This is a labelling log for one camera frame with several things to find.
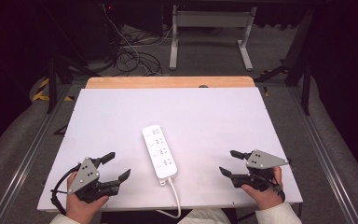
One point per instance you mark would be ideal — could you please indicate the white power strip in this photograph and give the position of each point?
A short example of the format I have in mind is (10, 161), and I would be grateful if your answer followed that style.
(160, 152)

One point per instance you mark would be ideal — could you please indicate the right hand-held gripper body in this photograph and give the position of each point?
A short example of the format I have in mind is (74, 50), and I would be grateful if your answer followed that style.
(261, 160)

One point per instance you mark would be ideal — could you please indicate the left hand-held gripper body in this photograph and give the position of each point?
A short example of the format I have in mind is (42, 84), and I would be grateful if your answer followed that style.
(84, 175)

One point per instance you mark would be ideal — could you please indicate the person's left hand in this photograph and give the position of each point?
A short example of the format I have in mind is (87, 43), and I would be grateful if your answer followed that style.
(80, 210)

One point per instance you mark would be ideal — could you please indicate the person's right hand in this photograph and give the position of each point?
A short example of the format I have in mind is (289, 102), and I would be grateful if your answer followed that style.
(268, 197)

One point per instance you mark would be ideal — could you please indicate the white metal desk frame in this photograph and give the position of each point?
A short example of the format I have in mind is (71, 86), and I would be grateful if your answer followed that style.
(211, 19)

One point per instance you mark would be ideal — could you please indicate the person's white clothing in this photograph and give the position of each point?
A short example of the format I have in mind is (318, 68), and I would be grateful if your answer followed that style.
(203, 217)

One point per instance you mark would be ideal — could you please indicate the black metal stand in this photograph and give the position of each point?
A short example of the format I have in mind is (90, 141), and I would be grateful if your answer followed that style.
(54, 77)
(301, 62)

